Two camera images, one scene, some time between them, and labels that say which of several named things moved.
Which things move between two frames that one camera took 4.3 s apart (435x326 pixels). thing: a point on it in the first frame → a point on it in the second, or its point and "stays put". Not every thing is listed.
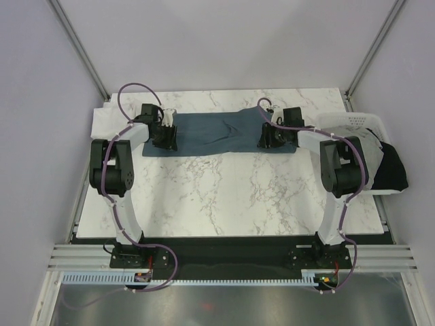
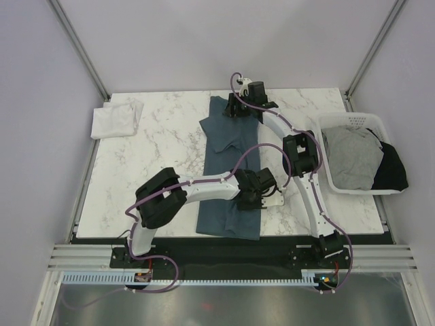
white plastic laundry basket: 370,121 stays put
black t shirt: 391,174 stays put
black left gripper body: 165,136 → 253,204
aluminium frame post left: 68,26 stays put
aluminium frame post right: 348,93 stays put
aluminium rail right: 382,258 stays put
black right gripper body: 276,135 → 241,110
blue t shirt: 219,133 → 232,144
